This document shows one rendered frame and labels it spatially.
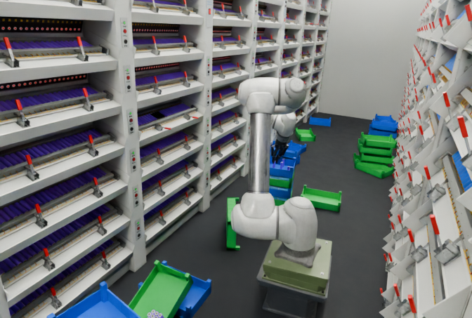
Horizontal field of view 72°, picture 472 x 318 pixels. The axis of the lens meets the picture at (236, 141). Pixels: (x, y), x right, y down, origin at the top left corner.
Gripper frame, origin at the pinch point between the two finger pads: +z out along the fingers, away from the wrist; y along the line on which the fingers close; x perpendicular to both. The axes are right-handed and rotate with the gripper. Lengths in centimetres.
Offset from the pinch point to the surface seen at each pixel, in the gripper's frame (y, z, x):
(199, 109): -54, -30, 21
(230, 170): -22, 42, 27
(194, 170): -57, 7, 0
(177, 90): -70, -55, 7
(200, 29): -54, -75, 42
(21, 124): -127, -83, -50
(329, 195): 53, 38, -10
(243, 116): -8, 11, 60
